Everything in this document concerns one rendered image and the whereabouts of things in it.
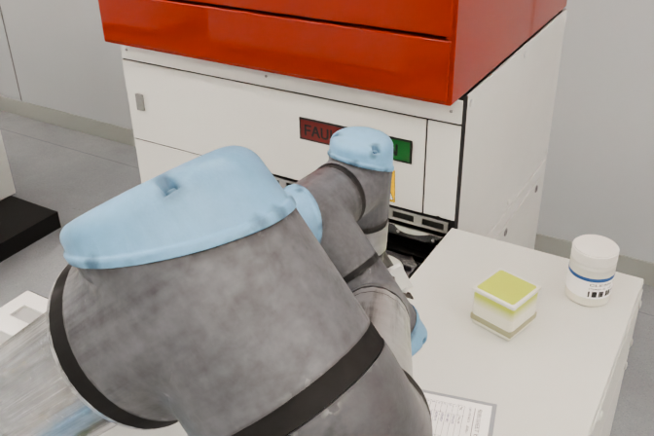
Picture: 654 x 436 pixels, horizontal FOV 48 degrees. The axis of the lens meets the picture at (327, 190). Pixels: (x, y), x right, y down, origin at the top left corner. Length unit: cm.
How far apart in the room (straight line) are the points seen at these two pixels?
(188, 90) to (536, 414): 100
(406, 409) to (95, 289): 17
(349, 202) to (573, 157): 220
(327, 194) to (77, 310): 41
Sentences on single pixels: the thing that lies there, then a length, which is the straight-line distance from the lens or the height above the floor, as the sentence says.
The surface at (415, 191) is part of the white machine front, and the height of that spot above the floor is 102.
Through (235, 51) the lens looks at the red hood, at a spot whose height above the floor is 126.
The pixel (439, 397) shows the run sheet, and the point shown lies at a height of 97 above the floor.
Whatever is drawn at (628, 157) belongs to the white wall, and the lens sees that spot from 289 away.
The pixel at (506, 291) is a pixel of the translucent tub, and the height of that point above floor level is 103.
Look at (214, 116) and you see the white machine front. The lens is 161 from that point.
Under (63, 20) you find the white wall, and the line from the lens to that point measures 428.
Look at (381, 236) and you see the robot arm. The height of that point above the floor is 122.
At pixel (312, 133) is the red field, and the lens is 147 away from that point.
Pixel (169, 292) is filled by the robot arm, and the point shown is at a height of 148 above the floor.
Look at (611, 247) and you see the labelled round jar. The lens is 123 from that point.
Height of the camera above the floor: 169
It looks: 28 degrees down
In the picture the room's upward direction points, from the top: 1 degrees counter-clockwise
